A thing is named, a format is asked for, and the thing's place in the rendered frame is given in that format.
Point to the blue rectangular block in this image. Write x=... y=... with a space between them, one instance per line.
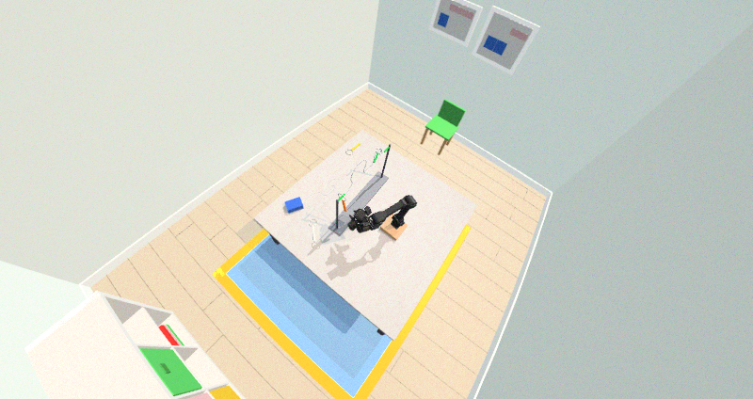
x=294 y=205

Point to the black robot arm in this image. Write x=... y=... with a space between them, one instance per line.
x=406 y=203

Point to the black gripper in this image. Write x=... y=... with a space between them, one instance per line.
x=353 y=223

